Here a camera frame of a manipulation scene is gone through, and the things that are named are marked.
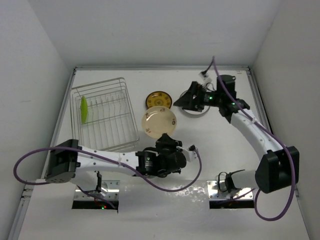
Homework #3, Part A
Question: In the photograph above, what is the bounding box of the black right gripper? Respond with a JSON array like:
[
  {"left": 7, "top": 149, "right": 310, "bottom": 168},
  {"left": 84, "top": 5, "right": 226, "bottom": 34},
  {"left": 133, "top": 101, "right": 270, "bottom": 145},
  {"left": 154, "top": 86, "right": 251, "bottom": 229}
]
[{"left": 174, "top": 81, "right": 223, "bottom": 112}]

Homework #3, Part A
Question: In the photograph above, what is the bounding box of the large white plate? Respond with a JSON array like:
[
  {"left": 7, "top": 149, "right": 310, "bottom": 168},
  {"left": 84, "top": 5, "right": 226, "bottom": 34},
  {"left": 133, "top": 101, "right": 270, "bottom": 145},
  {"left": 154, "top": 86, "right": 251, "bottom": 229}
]
[{"left": 180, "top": 106, "right": 211, "bottom": 118}]

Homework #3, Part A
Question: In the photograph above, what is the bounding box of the yellow plate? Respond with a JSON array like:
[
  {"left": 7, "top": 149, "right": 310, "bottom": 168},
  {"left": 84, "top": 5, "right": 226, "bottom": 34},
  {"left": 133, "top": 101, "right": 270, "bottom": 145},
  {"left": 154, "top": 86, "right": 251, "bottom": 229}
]
[{"left": 145, "top": 91, "right": 173, "bottom": 109}]

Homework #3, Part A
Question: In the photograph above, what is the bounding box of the beige plate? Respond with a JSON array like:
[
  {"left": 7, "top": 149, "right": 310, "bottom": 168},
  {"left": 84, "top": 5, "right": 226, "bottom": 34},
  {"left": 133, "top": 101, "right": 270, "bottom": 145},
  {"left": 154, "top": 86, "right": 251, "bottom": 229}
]
[{"left": 141, "top": 106, "right": 178, "bottom": 139}]

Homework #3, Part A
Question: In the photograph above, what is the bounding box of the lime green plate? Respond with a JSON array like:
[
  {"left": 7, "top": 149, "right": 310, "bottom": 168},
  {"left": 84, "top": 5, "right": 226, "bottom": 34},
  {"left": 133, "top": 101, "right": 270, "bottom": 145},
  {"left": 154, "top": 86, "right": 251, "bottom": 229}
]
[{"left": 80, "top": 96, "right": 88, "bottom": 125}]

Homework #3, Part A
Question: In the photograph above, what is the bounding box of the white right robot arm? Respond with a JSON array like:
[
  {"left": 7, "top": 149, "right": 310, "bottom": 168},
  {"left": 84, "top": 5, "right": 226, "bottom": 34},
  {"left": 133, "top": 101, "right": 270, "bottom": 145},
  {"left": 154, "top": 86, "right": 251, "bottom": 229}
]
[{"left": 173, "top": 75, "right": 300, "bottom": 194}]

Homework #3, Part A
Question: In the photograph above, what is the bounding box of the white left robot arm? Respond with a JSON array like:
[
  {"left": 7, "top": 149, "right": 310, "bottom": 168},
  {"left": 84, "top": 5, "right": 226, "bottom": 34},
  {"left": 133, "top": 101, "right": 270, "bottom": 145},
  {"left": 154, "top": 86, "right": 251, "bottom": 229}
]
[{"left": 45, "top": 133, "right": 191, "bottom": 193}]

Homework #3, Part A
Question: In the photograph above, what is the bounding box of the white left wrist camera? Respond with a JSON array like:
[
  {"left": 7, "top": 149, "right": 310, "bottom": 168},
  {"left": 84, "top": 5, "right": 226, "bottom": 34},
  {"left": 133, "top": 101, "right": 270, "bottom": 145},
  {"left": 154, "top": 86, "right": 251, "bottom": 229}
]
[{"left": 176, "top": 145, "right": 199, "bottom": 163}]

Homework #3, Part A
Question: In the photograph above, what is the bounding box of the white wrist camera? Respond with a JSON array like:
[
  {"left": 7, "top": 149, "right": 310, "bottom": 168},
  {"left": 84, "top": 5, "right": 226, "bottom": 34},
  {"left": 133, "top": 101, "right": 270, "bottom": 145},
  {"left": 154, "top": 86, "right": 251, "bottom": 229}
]
[
  {"left": 199, "top": 70, "right": 212, "bottom": 88},
  {"left": 176, "top": 145, "right": 199, "bottom": 163}
]

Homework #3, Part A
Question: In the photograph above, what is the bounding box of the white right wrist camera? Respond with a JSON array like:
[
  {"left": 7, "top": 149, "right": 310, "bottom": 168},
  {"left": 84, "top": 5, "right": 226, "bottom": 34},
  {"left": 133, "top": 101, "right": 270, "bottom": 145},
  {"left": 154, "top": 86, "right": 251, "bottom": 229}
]
[{"left": 199, "top": 70, "right": 212, "bottom": 88}]

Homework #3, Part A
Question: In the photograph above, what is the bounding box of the metal wire dish rack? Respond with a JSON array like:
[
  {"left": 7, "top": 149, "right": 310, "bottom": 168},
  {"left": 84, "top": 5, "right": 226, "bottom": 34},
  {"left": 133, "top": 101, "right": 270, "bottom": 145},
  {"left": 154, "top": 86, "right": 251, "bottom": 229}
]
[{"left": 69, "top": 77, "right": 139, "bottom": 152}]

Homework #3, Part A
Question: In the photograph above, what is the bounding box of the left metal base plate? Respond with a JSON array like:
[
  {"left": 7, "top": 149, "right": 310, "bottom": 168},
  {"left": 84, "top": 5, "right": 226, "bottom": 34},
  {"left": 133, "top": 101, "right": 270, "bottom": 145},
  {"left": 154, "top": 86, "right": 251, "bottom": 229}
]
[{"left": 73, "top": 180, "right": 120, "bottom": 202}]

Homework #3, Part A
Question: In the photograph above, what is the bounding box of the metal base plate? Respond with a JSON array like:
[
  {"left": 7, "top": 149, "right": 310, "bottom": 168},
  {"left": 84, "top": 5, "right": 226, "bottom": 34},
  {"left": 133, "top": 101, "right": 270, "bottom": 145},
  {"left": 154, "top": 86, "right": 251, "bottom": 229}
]
[
  {"left": 207, "top": 180, "right": 254, "bottom": 201},
  {"left": 73, "top": 180, "right": 120, "bottom": 202}
]

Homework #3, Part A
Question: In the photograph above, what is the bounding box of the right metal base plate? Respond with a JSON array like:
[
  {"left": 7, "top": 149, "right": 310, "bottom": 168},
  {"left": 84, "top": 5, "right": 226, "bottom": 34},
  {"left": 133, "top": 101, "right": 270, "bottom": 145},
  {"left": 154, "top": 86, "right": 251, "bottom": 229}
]
[{"left": 207, "top": 180, "right": 254, "bottom": 201}]

